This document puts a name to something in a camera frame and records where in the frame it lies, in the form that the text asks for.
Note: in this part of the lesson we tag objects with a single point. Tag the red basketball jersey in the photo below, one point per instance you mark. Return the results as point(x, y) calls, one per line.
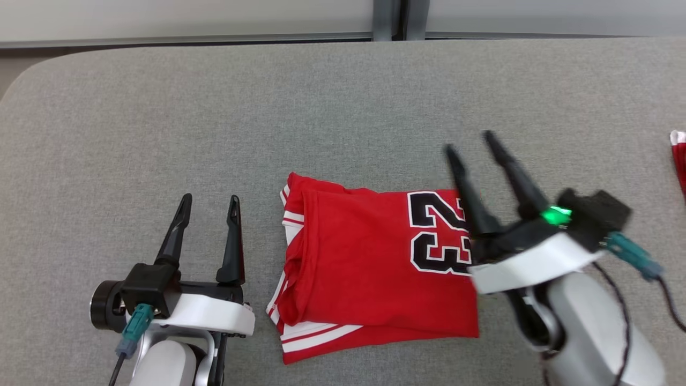
point(364, 268)

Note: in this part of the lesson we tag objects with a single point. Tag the grey partition base rail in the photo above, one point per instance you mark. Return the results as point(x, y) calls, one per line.
point(536, 34)
point(187, 39)

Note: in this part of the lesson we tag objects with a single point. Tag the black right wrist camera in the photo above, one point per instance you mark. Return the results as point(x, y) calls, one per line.
point(595, 214)

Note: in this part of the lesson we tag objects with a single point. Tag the teal left camera connector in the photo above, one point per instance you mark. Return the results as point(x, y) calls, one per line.
point(136, 324)

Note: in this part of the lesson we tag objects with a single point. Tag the teal camera connector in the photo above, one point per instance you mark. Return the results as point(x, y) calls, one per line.
point(136, 324)
point(632, 254)

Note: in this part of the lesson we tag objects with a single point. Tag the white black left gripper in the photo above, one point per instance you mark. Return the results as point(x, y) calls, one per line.
point(214, 316)

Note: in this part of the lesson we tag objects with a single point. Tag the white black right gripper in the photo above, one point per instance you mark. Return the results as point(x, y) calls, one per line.
point(525, 262)

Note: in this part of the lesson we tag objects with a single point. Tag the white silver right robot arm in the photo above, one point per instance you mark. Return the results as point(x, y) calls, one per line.
point(589, 332)

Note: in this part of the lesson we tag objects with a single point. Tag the grey metal partition post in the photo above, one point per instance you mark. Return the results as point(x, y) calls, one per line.
point(386, 19)

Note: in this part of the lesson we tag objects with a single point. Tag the red shorts with white stripe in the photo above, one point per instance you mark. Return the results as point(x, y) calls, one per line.
point(680, 166)

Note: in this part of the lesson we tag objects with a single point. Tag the teal right camera connector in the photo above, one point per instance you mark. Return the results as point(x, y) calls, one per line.
point(632, 254)

